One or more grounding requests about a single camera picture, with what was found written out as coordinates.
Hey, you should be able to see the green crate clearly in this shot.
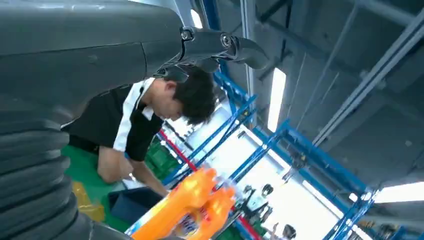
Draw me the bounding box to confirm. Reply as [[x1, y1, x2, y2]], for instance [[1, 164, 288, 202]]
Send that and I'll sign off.
[[144, 137, 182, 173]]

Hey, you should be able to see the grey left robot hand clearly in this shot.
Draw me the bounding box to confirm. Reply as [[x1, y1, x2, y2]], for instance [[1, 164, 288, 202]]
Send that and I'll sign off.
[[0, 0, 270, 127]]

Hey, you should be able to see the blue tablet case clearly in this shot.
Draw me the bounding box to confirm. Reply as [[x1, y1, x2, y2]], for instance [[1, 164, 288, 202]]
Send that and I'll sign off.
[[107, 186, 164, 226]]

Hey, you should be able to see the yellow sheet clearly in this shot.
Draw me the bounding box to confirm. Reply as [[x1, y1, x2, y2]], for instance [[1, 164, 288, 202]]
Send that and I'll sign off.
[[70, 180, 107, 223]]

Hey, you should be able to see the blue metal rack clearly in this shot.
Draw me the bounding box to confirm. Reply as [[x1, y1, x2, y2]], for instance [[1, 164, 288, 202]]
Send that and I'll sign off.
[[158, 0, 424, 240]]

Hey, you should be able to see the orange drink bottle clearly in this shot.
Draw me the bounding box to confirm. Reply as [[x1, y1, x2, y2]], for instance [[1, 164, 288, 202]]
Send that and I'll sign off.
[[185, 186, 237, 240], [130, 167, 219, 240]]

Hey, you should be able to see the green table mat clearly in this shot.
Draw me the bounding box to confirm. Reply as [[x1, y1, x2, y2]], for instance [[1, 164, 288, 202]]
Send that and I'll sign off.
[[61, 143, 134, 233]]

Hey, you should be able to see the person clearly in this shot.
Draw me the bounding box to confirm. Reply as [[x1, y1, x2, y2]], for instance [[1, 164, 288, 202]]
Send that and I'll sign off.
[[60, 64, 217, 198]]

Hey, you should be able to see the ceiling light panel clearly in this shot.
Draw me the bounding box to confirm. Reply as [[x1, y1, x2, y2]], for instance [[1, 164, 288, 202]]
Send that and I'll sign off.
[[190, 8, 204, 30], [373, 181, 424, 204], [266, 67, 288, 134]]

